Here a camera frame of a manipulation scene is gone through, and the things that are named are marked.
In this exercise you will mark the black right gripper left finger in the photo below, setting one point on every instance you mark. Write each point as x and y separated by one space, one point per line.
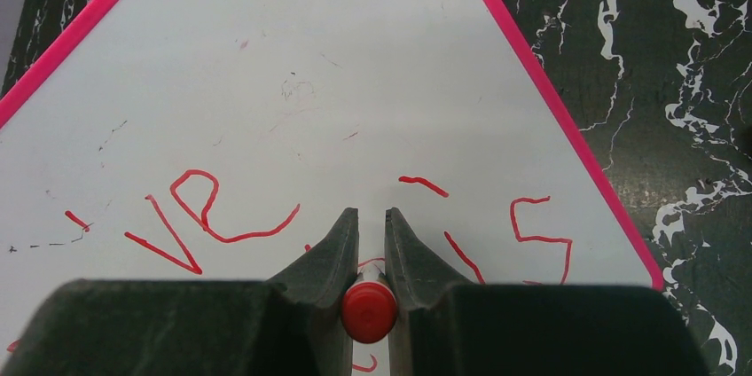
286 325

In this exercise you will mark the white red marker pen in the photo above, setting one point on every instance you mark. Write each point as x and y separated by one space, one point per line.
369 307

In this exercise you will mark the pink framed whiteboard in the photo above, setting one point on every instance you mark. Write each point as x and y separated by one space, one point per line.
217 139

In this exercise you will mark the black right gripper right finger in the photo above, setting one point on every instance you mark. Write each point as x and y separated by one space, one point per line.
449 325

